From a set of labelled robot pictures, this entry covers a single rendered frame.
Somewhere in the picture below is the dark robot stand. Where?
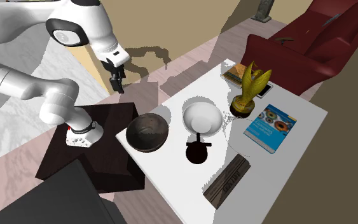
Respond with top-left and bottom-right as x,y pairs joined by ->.
35,102 -> 146,194

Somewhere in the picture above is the dark brown bowl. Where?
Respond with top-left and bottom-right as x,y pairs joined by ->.
125,113 -> 170,153

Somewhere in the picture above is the white bowl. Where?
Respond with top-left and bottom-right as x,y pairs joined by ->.
182,101 -> 224,138

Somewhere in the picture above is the black round flask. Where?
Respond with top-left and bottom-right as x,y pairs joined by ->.
186,132 -> 213,165

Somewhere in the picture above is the orange book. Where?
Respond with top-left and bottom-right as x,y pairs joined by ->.
222,63 -> 251,90

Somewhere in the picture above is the white table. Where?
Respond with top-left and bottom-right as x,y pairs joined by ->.
115,58 -> 329,224

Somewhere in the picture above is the golden bird figure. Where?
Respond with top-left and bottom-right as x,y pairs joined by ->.
230,60 -> 273,119

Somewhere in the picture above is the dark grey cabinet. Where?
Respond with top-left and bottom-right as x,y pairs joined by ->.
0,158 -> 127,224

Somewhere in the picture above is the dark brown long box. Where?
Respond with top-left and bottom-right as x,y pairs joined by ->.
202,153 -> 252,211

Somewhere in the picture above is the white-edged phone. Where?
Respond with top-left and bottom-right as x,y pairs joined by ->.
255,81 -> 274,99

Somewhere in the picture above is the blue book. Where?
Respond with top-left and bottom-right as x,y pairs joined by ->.
243,104 -> 298,155

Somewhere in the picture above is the grey stone statue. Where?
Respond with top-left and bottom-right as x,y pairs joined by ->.
250,0 -> 276,24

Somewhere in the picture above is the dark red sofa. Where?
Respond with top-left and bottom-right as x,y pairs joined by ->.
240,0 -> 358,97

